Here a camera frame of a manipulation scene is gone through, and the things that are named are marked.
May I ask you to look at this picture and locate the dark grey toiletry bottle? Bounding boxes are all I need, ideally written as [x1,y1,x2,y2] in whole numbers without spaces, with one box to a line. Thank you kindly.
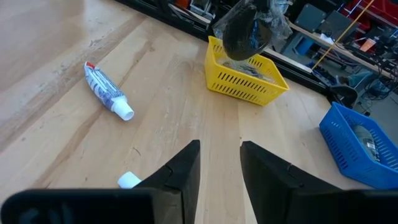
[352,124,382,164]

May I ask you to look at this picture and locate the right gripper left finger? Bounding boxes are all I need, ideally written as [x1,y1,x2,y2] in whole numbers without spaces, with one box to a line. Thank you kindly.
[0,139,201,224]

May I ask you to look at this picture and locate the black curved corner bracket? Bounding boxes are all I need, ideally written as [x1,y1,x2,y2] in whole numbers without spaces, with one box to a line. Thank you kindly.
[328,83,359,109]

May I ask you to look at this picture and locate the yellow cable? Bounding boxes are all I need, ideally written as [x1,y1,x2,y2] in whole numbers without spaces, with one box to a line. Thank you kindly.
[312,0,376,71]

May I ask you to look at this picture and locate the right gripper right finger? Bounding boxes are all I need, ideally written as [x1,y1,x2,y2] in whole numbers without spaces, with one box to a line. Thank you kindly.
[239,141,398,224]

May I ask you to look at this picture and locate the white toothpaste tube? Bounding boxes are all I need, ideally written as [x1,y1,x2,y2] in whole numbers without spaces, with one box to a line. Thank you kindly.
[83,60,136,122]
[117,170,143,190]

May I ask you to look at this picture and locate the yellow plastic basket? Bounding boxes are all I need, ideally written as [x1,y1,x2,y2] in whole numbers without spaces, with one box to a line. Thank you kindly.
[203,35,290,107]

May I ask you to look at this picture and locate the blue plastic basket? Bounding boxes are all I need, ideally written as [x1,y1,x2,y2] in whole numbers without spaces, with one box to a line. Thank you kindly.
[318,101,398,191]

